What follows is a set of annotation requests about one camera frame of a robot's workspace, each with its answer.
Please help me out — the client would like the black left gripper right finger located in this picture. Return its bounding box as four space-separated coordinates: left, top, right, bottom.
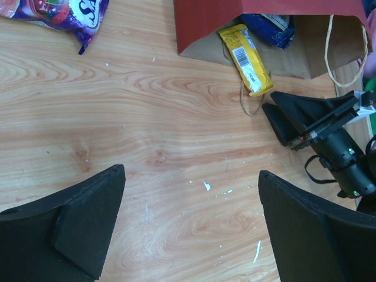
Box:
258 170 375 281

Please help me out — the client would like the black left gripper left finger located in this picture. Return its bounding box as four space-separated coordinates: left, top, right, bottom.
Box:
1 164 126 281

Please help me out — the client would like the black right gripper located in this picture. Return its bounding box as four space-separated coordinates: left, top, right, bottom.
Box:
262 92 375 199

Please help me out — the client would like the red paper bag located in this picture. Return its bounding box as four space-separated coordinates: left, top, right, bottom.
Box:
174 1 373 96

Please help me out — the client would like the blue Doritos chips bag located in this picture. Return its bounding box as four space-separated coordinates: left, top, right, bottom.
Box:
240 14 295 49

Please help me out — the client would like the yellow snack bar wrapper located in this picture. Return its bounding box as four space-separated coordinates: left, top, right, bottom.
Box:
218 24 274 96

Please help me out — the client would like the purple black cherry candy bag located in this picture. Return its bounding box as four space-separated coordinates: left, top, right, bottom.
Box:
1 0 109 55

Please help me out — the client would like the green tank top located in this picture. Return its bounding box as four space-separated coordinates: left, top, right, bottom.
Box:
364 76 376 92

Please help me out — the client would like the pink t-shirt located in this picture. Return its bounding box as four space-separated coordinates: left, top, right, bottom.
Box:
362 8 376 79

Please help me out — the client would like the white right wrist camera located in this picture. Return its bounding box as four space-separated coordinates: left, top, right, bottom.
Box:
352 90 375 122

